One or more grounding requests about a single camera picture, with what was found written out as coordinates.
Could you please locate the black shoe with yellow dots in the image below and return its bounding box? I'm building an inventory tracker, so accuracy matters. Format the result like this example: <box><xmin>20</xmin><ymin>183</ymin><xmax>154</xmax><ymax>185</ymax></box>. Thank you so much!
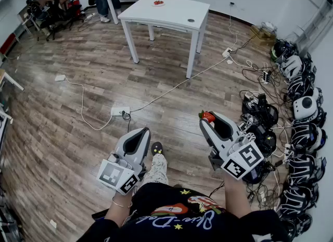
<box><xmin>151</xmin><ymin>142</ymin><xmax>164</xmax><ymax>156</ymax></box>

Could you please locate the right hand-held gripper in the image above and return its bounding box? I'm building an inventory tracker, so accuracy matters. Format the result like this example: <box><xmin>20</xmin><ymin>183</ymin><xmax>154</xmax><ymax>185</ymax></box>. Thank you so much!
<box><xmin>199</xmin><ymin>111</ymin><xmax>265</xmax><ymax>182</ymax></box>

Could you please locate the long white power cable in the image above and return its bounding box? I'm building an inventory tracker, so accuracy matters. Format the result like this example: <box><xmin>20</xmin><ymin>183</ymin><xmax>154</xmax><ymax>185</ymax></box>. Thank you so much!
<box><xmin>129</xmin><ymin>55</ymin><xmax>230</xmax><ymax>113</ymax></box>

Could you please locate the pile of black grippers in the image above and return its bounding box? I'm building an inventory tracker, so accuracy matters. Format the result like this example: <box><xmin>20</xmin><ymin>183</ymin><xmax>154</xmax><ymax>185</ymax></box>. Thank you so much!
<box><xmin>239</xmin><ymin>93</ymin><xmax>278</xmax><ymax>185</ymax></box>

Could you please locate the cardboard box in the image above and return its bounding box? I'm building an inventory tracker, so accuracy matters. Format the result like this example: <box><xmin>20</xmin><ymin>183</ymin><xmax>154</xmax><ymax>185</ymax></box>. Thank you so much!
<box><xmin>250</xmin><ymin>24</ymin><xmax>277</xmax><ymax>47</ymax></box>

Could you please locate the black printed shirt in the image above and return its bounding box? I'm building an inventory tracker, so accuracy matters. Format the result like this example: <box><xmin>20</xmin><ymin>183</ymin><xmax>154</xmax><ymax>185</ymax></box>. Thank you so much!
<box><xmin>83</xmin><ymin>182</ymin><xmax>289</xmax><ymax>242</ymax></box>

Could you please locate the white wall shelf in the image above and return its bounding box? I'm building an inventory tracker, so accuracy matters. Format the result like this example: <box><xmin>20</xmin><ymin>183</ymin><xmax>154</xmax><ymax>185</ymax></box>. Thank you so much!
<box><xmin>293</xmin><ymin>0</ymin><xmax>333</xmax><ymax>53</ymax></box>

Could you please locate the black red office chair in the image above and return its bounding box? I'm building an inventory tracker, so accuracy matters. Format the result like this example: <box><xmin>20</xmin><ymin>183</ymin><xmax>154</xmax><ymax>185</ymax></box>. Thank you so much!
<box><xmin>66</xmin><ymin>0</ymin><xmax>86</xmax><ymax>30</ymax></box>

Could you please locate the patterned light trouser leg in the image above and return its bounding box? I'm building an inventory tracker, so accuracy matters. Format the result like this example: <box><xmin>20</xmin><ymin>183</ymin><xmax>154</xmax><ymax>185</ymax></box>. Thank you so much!
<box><xmin>142</xmin><ymin>154</ymin><xmax>169</xmax><ymax>185</ymax></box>

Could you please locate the white square table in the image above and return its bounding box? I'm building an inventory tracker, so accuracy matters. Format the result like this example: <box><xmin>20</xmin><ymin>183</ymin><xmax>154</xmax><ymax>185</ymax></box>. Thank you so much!
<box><xmin>117</xmin><ymin>0</ymin><xmax>211</xmax><ymax>79</ymax></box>

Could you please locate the row of black white headsets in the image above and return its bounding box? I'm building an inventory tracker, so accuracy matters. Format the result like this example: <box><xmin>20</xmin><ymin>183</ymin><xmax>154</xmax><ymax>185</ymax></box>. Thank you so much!
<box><xmin>270</xmin><ymin>39</ymin><xmax>328</xmax><ymax>239</ymax></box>

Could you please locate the person's left forearm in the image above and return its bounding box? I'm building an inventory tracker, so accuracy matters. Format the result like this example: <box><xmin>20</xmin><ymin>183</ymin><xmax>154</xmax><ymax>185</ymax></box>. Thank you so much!
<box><xmin>104</xmin><ymin>190</ymin><xmax>136</xmax><ymax>229</ymax></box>

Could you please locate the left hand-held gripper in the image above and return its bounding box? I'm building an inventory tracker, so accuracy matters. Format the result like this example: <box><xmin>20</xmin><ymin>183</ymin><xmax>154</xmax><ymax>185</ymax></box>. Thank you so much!
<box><xmin>97</xmin><ymin>128</ymin><xmax>152</xmax><ymax>195</ymax></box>

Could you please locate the person's right forearm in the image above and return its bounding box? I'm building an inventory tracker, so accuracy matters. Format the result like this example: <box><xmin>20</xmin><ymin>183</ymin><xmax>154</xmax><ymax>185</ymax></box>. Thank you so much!
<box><xmin>223</xmin><ymin>175</ymin><xmax>253</xmax><ymax>219</ymax></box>

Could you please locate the thin gold bracelet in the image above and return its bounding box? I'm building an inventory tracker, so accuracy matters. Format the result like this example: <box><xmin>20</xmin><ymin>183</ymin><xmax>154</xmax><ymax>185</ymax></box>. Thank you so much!
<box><xmin>111</xmin><ymin>196</ymin><xmax>134</xmax><ymax>209</ymax></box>

